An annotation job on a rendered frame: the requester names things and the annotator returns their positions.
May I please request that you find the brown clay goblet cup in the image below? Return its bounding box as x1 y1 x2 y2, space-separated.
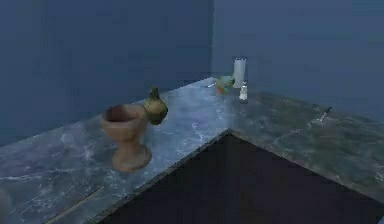
101 103 153 173

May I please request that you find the grey marble corner worktop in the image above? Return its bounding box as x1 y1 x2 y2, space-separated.
0 77 384 224

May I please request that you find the olive green round bottle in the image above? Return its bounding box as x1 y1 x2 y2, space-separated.
143 86 169 126

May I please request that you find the silver knife with black handle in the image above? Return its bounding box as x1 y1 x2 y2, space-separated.
311 106 333 126

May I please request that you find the small white salt shaker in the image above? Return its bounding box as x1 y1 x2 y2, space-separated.
238 81 249 101

